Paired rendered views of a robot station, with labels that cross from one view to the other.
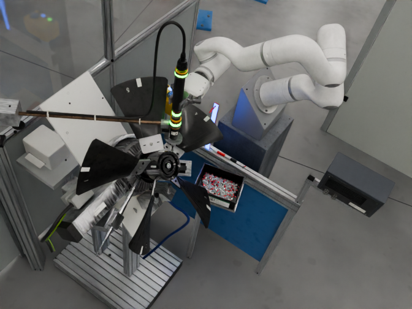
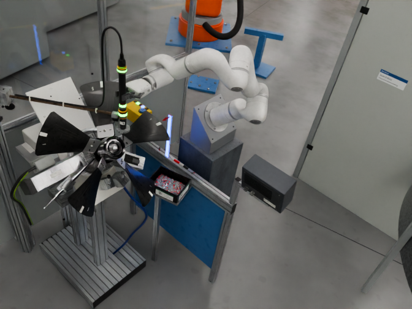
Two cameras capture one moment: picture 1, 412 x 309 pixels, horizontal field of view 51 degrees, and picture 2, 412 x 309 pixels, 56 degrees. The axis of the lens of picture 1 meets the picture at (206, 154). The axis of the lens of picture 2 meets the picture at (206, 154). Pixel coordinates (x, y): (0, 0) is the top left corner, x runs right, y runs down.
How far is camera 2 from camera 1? 68 cm
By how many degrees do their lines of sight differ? 13
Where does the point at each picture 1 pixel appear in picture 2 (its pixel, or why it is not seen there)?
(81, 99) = (61, 95)
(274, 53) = (192, 61)
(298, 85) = (234, 105)
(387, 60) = (340, 113)
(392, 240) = (341, 272)
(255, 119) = (205, 135)
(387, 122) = (346, 169)
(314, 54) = (219, 62)
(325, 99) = (249, 114)
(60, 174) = not seen: hidden behind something
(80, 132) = not seen: hidden behind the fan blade
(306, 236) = (261, 258)
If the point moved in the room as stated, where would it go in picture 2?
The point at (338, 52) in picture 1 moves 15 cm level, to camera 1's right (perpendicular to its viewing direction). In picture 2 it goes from (241, 64) to (273, 72)
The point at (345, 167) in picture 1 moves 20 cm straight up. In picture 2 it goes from (257, 165) to (267, 135)
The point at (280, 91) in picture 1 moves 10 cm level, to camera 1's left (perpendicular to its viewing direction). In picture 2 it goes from (222, 111) to (206, 106)
